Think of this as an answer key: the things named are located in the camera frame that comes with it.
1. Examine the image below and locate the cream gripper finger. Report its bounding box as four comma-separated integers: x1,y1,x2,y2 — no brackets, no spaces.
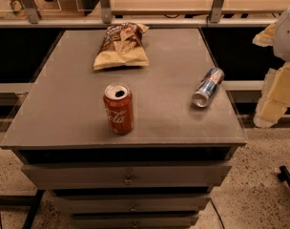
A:
253,22,276,47
253,62,290,128

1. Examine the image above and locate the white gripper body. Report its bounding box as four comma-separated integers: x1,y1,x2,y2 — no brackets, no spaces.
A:
273,5,290,61

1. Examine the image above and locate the red coke can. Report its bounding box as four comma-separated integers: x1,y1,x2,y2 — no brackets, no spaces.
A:
103,83,134,135

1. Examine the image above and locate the blue silver energy drink can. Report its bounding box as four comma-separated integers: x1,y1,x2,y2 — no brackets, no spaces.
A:
192,68,224,108

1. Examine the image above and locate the brown chip bag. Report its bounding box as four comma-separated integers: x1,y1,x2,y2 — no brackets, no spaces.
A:
93,22,149,71

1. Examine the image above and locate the black metal floor bar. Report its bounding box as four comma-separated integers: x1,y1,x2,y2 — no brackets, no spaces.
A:
278,166,290,188

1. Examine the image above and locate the grey drawer cabinet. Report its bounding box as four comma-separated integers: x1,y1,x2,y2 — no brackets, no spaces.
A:
1,29,246,229

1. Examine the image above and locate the bottom drawer with knob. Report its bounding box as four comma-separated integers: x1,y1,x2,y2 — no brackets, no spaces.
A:
72,213,198,229

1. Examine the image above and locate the drawer with knob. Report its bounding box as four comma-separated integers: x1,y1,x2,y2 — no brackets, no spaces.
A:
22,162,231,190
53,194,209,214
72,213,198,229

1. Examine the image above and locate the middle drawer with knob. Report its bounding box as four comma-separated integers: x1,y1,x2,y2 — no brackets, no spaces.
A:
53,194,209,214

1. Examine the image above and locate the top drawer with knob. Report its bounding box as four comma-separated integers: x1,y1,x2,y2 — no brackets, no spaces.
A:
22,162,231,190

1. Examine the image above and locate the wooden shelf with metal brackets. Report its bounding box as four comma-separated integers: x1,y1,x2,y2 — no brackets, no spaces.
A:
0,0,290,29

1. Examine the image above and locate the black floor frame left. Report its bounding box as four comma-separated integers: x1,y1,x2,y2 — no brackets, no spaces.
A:
0,190,45,229

